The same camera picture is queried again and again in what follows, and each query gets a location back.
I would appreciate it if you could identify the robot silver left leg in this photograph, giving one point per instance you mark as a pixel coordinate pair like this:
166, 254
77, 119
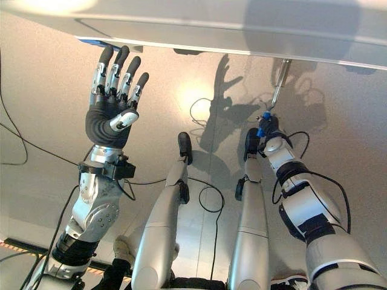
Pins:
157, 229

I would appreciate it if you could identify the person's white red shoe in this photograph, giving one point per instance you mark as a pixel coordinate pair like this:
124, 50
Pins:
287, 284

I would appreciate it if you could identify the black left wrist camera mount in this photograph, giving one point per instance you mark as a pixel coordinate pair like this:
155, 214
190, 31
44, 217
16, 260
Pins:
124, 169

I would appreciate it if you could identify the blue bed corner bumper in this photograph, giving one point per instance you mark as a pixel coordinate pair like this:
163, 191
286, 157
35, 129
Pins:
96, 42

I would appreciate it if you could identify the robot dark right foot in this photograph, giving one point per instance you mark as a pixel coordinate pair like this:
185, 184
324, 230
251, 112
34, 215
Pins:
251, 142

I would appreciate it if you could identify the robot silver leg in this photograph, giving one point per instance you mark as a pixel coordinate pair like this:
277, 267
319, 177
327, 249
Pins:
157, 229
251, 229

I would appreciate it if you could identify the black yellow floor strip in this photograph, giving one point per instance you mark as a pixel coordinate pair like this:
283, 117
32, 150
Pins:
18, 245

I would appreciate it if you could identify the robot dark waist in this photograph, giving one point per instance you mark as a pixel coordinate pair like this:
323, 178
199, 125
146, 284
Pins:
198, 284

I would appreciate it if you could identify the dark bed frame bracket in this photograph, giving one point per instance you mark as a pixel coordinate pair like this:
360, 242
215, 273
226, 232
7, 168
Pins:
187, 51

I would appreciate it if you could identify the person's leg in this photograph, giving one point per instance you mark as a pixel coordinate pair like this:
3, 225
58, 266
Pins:
115, 275

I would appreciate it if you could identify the silver bed crank blue grip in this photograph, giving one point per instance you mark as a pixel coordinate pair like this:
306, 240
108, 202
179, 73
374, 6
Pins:
279, 81

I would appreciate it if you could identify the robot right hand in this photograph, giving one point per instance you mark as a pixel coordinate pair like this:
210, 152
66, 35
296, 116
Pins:
272, 124

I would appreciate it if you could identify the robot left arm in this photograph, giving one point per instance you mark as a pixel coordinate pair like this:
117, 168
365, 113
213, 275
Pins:
93, 211

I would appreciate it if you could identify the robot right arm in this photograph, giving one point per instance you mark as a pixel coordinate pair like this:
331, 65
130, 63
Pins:
311, 205

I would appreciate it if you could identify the robot dark foot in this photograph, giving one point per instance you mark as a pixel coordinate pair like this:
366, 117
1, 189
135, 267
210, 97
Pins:
251, 142
184, 145

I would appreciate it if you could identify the robot dark left foot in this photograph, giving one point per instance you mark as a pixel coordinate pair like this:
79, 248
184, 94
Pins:
184, 145

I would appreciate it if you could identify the robot silver right leg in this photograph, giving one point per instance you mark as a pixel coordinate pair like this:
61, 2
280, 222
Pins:
251, 229

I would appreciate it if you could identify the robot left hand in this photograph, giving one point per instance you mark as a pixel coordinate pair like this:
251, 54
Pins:
102, 121

